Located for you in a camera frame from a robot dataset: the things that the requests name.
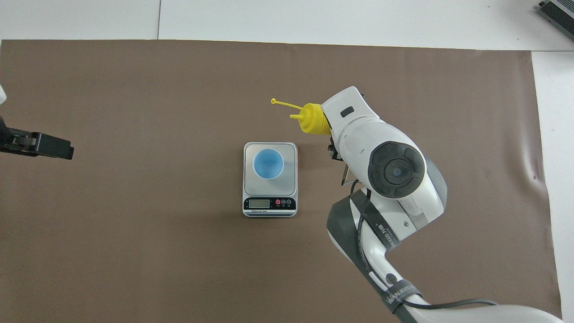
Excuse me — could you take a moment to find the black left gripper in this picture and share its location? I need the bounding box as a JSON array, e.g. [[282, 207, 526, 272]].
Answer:
[[0, 117, 74, 161]]

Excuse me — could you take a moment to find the yellow squeeze bottle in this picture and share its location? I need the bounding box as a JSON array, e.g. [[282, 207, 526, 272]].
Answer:
[[271, 98, 333, 136]]

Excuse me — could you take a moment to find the light blue plastic cup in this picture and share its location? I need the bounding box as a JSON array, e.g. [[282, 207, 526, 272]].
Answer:
[[252, 148, 285, 180]]

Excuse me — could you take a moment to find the silver digital kitchen scale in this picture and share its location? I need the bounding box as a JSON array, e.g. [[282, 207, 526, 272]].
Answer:
[[242, 142, 298, 218]]

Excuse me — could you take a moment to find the brown paper mat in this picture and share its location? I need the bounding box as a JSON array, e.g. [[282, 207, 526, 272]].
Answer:
[[0, 39, 563, 323]]

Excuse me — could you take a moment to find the grey metal device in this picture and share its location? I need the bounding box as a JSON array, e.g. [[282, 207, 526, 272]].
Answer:
[[538, 0, 574, 41]]

